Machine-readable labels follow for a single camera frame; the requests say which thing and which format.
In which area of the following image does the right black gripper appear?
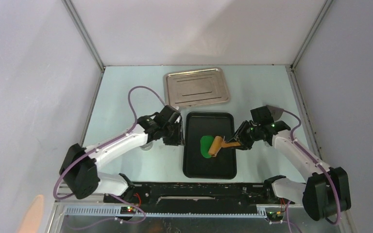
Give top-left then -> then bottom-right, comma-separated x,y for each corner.
226,121 -> 260,151

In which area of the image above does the wooden dough roller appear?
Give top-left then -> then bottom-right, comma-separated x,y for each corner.
208,136 -> 241,157

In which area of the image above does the green dough piece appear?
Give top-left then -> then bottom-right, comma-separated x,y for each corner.
200,135 -> 214,159

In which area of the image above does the black plastic tray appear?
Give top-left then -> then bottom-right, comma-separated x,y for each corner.
183,112 -> 237,180

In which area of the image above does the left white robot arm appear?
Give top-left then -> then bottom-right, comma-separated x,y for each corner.
59,105 -> 185,202

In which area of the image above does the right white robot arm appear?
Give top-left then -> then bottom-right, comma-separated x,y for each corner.
229,121 -> 351,221

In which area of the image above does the silver metal tray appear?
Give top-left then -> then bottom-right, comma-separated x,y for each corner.
163,67 -> 231,107

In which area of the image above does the metal scraper with wooden handle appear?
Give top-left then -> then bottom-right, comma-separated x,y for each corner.
266,105 -> 284,121

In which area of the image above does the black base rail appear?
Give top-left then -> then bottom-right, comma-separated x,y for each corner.
103,182 -> 287,215

